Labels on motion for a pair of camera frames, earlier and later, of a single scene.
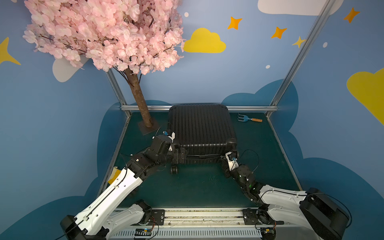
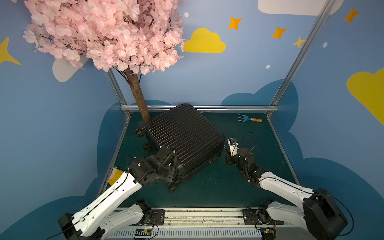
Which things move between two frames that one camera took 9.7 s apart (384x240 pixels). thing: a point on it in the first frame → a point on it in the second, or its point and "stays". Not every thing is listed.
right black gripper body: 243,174 → 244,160
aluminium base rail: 200,223 stays
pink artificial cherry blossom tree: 140,36 stays
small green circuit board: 143,232 stays
